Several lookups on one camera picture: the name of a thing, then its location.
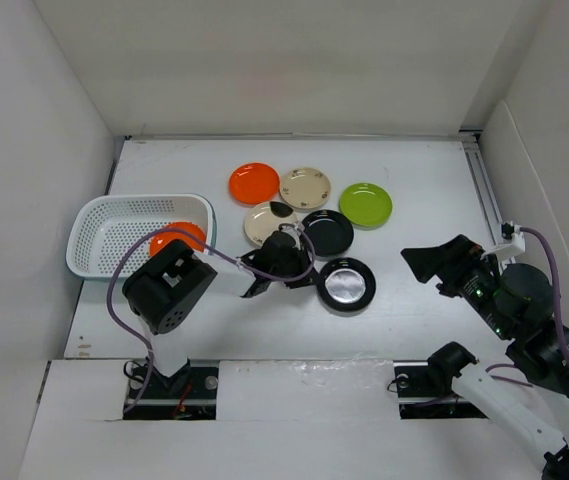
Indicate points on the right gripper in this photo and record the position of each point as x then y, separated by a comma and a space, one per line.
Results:
448, 260

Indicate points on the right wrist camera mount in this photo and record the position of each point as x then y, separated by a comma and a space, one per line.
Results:
512, 245

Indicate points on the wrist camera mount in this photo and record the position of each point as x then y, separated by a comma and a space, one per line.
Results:
512, 245
292, 228

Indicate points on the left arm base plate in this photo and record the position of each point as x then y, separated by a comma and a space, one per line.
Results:
192, 397

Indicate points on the black plate front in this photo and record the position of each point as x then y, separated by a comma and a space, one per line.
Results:
346, 285

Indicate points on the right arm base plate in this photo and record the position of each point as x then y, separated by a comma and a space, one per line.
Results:
420, 399

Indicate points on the white perforated plastic basket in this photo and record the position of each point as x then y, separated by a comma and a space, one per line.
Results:
106, 227

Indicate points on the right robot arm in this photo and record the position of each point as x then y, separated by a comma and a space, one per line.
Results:
543, 360

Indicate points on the beige plate with black patch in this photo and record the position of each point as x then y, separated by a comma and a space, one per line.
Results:
265, 218

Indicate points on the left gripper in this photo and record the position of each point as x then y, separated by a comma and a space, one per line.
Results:
300, 256

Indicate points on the green plate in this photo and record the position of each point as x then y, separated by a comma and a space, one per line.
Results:
366, 205

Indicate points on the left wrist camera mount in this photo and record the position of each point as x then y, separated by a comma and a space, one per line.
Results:
292, 228

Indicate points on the beige plate with motifs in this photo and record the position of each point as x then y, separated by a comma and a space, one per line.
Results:
305, 188

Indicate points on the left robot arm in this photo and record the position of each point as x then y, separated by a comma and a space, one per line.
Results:
166, 289

